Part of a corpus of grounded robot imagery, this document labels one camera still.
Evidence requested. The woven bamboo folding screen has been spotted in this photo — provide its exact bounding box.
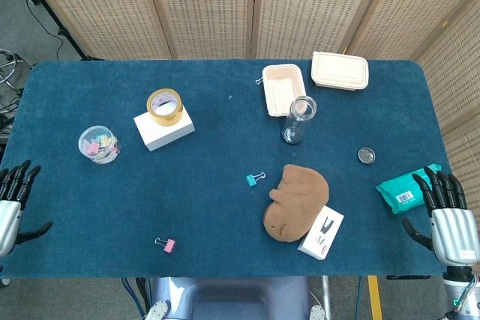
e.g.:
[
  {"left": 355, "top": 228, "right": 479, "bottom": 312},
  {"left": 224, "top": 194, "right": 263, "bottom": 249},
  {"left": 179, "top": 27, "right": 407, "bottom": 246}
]
[{"left": 16, "top": 0, "right": 480, "bottom": 220}]

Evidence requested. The pink binder clip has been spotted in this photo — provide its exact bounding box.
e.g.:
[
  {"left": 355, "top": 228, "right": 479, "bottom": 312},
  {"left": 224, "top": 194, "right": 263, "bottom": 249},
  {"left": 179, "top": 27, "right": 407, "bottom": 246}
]
[{"left": 154, "top": 237, "right": 176, "bottom": 253}]

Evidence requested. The clear glass jar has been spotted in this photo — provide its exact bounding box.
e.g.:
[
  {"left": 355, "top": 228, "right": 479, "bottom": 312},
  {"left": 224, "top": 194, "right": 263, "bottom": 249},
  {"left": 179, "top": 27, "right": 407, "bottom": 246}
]
[{"left": 281, "top": 95, "right": 318, "bottom": 145}]

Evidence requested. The blue-grey robot torso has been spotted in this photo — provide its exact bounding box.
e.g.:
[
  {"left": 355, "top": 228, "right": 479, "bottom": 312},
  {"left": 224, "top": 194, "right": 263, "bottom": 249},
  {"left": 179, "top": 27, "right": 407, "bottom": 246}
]
[{"left": 145, "top": 277, "right": 328, "bottom": 320}]

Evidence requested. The lidded beige food container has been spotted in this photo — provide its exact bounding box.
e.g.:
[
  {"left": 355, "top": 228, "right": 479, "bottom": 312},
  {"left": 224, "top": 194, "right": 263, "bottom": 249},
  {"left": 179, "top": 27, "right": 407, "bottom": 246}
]
[{"left": 310, "top": 51, "right": 370, "bottom": 92}]

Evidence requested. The white stapler box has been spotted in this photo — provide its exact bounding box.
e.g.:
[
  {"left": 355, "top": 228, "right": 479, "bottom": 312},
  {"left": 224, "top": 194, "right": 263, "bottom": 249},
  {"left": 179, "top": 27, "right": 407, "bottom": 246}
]
[{"left": 297, "top": 205, "right": 345, "bottom": 260}]

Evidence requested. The yellow packing tape roll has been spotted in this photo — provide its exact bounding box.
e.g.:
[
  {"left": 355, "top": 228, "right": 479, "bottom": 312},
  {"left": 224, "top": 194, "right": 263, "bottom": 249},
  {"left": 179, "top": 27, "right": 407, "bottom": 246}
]
[{"left": 146, "top": 88, "right": 185, "bottom": 127}]

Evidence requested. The green wet wipes pack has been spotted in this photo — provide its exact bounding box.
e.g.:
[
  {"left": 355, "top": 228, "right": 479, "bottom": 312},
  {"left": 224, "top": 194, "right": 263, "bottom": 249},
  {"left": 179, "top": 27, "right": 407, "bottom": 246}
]
[{"left": 375, "top": 163, "right": 451, "bottom": 216}]

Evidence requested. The plain white box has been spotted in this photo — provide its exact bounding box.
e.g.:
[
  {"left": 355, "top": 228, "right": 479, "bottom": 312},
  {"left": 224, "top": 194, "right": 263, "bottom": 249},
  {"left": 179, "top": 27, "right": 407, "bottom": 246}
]
[{"left": 133, "top": 106, "right": 196, "bottom": 152}]

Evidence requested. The clear jar of binder clips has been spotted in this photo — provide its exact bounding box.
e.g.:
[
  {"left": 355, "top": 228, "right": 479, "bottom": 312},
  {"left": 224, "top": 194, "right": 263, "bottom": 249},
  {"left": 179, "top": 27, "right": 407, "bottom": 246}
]
[{"left": 78, "top": 125, "right": 122, "bottom": 165}]

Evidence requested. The black and silver left hand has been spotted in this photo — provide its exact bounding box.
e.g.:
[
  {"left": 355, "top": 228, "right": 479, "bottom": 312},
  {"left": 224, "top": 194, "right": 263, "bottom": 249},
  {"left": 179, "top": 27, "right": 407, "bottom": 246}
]
[{"left": 0, "top": 160, "right": 53, "bottom": 257}]

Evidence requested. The black floor cable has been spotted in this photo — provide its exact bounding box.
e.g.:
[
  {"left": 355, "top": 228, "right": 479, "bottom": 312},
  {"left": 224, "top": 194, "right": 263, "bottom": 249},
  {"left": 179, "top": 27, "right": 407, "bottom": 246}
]
[{"left": 21, "top": 0, "right": 68, "bottom": 52}]

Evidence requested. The chrome stool frame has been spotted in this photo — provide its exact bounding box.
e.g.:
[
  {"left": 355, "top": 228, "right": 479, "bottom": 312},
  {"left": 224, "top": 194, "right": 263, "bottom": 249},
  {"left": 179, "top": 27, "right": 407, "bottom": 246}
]
[{"left": 0, "top": 49, "right": 33, "bottom": 98}]

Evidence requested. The open beige food container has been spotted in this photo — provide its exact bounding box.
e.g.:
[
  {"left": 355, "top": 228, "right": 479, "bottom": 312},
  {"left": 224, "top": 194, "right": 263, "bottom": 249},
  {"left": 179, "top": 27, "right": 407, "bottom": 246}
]
[{"left": 262, "top": 64, "right": 307, "bottom": 118}]

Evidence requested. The brown capybara plush toy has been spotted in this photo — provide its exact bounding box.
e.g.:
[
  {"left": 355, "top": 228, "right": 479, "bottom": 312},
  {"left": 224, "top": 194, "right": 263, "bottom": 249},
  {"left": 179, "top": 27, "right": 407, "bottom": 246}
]
[{"left": 262, "top": 163, "right": 331, "bottom": 242}]

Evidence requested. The blue carpet table cover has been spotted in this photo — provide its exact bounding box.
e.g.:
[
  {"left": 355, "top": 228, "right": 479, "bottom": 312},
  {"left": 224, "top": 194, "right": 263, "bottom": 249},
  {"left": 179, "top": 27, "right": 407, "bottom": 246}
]
[{"left": 0, "top": 59, "right": 472, "bottom": 280}]

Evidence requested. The blue cable bundle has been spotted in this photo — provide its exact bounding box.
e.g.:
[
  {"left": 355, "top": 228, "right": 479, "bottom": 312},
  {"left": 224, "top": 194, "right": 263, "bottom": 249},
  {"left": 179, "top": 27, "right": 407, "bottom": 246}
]
[{"left": 121, "top": 277, "right": 152, "bottom": 320}]

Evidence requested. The black and silver right hand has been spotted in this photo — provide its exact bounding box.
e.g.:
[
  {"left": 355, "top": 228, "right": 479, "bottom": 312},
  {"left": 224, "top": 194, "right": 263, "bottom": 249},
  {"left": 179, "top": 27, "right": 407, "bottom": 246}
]
[{"left": 401, "top": 166, "right": 480, "bottom": 267}]

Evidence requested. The black stand leg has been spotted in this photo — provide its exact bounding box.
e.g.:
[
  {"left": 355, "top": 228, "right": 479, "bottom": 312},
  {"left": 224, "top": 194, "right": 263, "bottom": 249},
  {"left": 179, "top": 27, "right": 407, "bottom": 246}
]
[{"left": 10, "top": 0, "right": 93, "bottom": 61}]

